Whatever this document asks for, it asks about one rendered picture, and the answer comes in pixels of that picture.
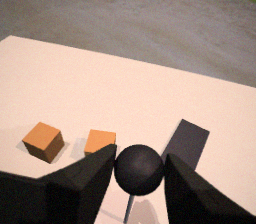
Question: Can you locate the orange cube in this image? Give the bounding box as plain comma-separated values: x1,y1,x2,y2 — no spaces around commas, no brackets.
84,129,116,157
22,122,65,164

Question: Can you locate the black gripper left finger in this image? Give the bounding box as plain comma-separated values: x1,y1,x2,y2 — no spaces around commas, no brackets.
0,143,117,224

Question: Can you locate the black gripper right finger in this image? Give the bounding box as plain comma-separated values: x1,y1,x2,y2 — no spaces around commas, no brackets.
163,153,256,224

